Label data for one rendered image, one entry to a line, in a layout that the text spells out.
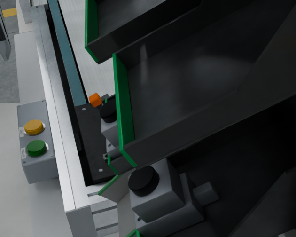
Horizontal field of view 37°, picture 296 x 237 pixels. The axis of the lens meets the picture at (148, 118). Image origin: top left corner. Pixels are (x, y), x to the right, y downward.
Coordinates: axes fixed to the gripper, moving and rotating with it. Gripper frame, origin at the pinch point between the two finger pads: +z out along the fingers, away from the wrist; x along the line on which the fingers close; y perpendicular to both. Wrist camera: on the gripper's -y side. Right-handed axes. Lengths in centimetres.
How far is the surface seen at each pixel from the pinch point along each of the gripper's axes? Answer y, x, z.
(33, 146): 2.0, -6.4, 25.8
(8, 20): 26, -278, 123
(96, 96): -12.5, -4.4, 15.7
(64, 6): -13, -82, 31
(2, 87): 32, -183, 123
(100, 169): -10.1, 4.9, 25.9
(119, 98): -11.4, 37.1, -14.0
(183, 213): -15.5, 39.5, -0.5
